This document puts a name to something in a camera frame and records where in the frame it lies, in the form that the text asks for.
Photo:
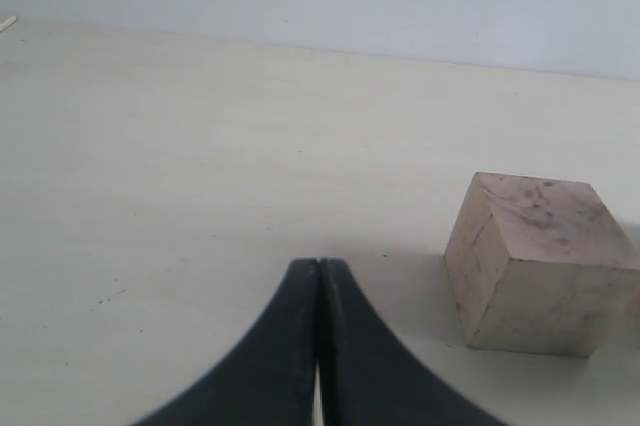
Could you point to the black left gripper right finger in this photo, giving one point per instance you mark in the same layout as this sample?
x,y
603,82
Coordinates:
x,y
367,376

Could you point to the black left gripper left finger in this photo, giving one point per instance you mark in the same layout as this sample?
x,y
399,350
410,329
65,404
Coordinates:
x,y
268,378

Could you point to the largest wooden cube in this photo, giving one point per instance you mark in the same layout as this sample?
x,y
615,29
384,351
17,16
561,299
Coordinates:
x,y
538,266

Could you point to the white stick on table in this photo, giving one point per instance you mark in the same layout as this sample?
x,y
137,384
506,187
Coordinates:
x,y
7,22

